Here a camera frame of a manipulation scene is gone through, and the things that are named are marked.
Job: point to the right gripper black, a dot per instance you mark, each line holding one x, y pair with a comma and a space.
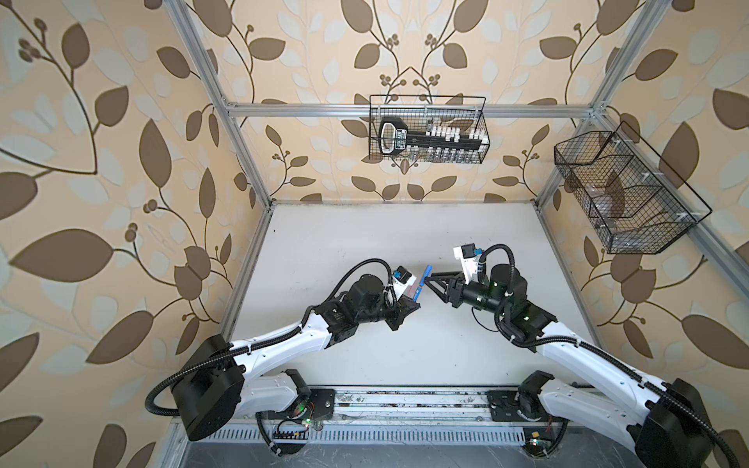
453, 286

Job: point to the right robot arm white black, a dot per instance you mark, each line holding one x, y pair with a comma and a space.
664, 423

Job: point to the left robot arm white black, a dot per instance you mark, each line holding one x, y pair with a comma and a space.
226, 379

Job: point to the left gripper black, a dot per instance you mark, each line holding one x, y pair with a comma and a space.
401, 310

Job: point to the blue pen cap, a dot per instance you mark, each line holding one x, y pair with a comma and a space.
425, 275

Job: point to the black tool in basket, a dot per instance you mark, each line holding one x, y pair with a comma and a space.
394, 136

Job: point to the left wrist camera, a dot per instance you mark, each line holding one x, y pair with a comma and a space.
402, 281

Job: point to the back wire basket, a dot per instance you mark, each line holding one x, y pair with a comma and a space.
466, 112

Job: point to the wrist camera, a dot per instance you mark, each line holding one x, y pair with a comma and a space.
472, 262
402, 281

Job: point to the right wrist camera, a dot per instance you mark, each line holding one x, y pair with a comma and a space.
472, 262

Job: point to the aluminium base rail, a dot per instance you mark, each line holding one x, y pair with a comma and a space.
440, 416

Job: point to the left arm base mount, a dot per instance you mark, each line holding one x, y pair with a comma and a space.
288, 432

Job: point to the wire basket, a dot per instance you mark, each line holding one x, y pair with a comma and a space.
636, 201
466, 112

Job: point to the right wire basket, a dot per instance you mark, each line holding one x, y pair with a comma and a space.
636, 201

